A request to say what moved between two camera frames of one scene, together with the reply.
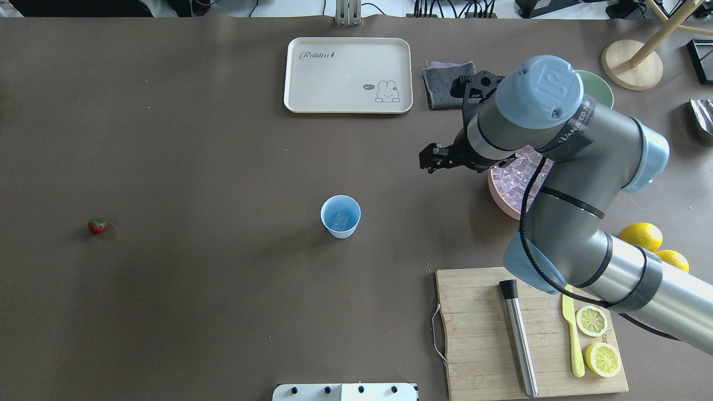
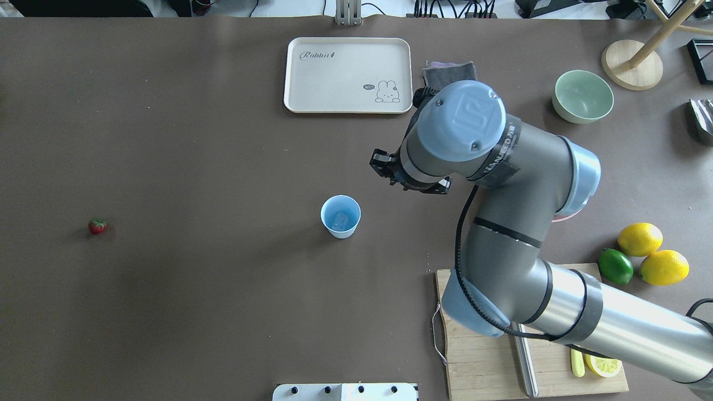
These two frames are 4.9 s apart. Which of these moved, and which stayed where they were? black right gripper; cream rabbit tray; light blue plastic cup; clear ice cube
Moved: black right gripper
Stayed: clear ice cube; light blue plastic cup; cream rabbit tray
